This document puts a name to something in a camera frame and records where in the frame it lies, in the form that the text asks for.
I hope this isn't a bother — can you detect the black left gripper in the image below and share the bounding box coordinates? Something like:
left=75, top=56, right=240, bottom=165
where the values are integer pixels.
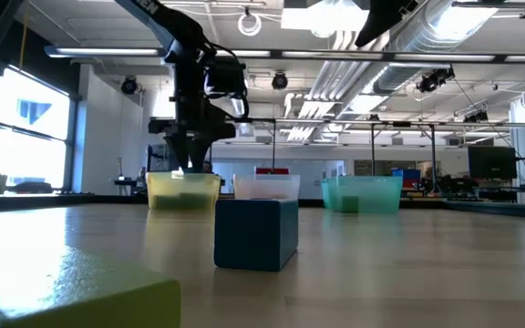
left=147, top=97, right=237, bottom=174

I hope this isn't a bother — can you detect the blue arch block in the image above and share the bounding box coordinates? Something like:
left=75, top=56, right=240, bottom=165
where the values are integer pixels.
left=213, top=198, right=300, bottom=273

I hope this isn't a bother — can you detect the green wedge block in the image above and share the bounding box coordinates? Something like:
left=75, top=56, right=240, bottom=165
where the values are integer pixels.
left=0, top=248, right=182, bottom=328

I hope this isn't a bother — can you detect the black monitor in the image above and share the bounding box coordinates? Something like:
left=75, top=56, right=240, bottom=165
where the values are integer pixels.
left=147, top=142, right=182, bottom=173
left=467, top=145, right=518, bottom=181

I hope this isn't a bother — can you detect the yellow plastic bin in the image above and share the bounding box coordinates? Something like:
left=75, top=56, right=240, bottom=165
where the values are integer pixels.
left=146, top=170, right=221, bottom=211

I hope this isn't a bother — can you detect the ceiling light strip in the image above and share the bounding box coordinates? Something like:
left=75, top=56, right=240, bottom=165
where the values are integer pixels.
left=43, top=45, right=168, bottom=59
left=216, top=48, right=525, bottom=64

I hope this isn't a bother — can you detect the black ceiling projector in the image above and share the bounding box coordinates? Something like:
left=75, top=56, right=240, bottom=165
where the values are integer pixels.
left=416, top=67, right=456, bottom=94

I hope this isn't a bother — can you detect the red sign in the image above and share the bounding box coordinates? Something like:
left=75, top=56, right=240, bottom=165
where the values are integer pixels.
left=254, top=166, right=291, bottom=176

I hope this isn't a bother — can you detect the clear plastic bin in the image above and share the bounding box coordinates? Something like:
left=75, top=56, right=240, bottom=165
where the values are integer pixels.
left=233, top=174, right=301, bottom=201

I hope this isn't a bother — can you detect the round black ceiling device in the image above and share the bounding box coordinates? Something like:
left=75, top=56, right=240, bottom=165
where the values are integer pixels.
left=271, top=71, right=289, bottom=91
left=119, top=76, right=139, bottom=96

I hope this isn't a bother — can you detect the blue box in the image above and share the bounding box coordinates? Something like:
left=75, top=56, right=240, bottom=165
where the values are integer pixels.
left=390, top=168, right=422, bottom=189

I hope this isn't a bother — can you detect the large bright window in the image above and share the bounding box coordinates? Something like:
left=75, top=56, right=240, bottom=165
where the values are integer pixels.
left=0, top=66, right=72, bottom=190

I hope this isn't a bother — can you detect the teal plastic bin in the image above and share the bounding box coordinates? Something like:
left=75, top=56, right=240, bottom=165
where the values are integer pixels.
left=320, top=176, right=404, bottom=214

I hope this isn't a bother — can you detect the silver air duct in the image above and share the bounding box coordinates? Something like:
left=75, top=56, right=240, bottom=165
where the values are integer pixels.
left=325, top=0, right=500, bottom=95

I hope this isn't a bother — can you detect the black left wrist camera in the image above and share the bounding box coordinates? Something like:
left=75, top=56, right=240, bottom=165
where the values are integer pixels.
left=205, top=57, right=249, bottom=100

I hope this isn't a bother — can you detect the white cable coil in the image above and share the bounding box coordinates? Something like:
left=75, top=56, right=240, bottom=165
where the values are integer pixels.
left=237, top=11, right=263, bottom=37

